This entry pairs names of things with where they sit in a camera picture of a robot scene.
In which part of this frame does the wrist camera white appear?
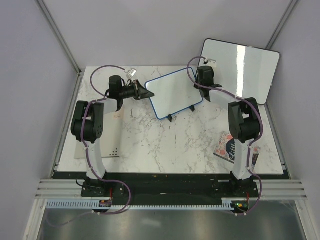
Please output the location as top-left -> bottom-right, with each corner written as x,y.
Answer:
203,58 -> 217,68
125,67 -> 137,80

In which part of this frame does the aluminium frame rail front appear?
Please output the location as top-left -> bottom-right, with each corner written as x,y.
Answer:
35,176 -> 307,200

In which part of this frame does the white slotted cable duct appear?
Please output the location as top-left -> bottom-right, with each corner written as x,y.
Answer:
45,199 -> 245,211

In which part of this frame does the small blue-framed whiteboard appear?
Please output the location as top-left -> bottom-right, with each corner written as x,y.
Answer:
144,67 -> 203,120

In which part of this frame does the small whiteboard black foot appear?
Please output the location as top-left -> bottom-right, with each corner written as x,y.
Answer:
167,114 -> 173,122
189,105 -> 195,112

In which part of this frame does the white paper sheet with dots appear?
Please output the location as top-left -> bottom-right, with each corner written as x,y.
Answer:
74,109 -> 126,159

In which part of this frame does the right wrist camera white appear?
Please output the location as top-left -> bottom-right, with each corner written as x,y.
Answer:
203,58 -> 217,68

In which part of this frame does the colourful Little Women book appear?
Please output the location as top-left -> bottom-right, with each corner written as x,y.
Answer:
213,131 -> 262,171

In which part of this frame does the large black-framed whiteboard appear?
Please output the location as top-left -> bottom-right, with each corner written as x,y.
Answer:
201,38 -> 281,105

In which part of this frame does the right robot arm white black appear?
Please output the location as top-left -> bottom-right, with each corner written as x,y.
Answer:
194,65 -> 263,197

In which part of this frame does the small whiteboard left black foot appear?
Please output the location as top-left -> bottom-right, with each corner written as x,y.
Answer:
167,114 -> 173,122

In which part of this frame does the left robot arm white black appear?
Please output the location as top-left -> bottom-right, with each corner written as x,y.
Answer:
70,75 -> 155,197

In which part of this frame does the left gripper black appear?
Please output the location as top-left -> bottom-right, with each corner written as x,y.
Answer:
120,81 -> 155,102

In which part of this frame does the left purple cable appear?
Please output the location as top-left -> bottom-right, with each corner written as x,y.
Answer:
46,64 -> 133,227

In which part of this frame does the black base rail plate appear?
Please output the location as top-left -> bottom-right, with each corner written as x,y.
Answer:
81,172 -> 259,207

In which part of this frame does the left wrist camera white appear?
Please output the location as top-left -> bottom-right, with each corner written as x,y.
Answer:
125,67 -> 137,80

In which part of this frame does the small whiteboard right black foot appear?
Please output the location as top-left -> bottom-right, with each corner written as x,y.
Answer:
189,105 -> 195,112

